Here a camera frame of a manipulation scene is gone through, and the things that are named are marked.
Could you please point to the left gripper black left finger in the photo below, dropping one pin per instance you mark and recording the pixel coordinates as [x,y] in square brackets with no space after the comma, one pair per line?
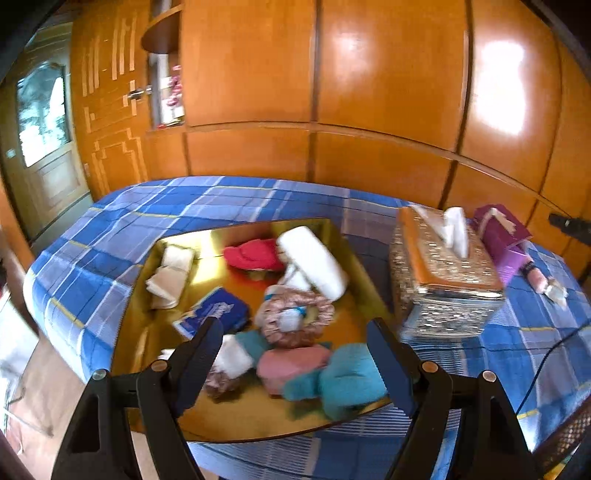
[98,444]

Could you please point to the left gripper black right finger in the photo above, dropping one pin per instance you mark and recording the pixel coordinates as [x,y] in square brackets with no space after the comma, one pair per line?
[490,442]

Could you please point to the small brown scrunchie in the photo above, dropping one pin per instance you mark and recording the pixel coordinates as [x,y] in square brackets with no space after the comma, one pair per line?
[219,386]

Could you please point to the white small cloth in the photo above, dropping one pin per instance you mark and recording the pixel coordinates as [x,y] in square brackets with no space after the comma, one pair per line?
[232,360]

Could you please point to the teal and pink plush toy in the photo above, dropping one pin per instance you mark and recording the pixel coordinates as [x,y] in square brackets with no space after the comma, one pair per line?
[344,380]

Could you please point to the beige cloth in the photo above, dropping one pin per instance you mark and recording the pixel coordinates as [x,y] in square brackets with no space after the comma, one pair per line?
[167,283]

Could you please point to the blue Tempo tissue pack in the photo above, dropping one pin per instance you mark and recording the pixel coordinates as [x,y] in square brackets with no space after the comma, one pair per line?
[220,304]

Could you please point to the brown satin scrunchie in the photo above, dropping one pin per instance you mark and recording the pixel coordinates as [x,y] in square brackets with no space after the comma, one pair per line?
[320,313]

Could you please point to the red fabric item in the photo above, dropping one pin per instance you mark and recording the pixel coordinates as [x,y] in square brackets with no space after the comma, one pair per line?
[256,254]

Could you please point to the white knit sock blue stripe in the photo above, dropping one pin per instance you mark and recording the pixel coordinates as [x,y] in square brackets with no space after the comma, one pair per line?
[290,319]

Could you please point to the wicker basket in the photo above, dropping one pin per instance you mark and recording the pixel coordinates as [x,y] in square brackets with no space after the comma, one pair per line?
[564,440]

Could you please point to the ornate silver tissue box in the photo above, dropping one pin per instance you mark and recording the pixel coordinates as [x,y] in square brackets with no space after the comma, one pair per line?
[438,293]

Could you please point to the blue plaid bed sheet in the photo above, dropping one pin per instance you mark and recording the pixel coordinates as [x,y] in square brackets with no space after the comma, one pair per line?
[77,289]

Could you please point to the wooden wardrobe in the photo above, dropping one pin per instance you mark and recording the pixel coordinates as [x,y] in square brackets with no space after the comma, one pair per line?
[446,103]

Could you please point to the gold tray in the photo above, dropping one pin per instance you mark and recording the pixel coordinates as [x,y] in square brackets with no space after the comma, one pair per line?
[250,415]

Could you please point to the wooden door with glass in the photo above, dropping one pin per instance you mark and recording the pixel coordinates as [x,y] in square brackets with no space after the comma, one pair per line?
[39,154]

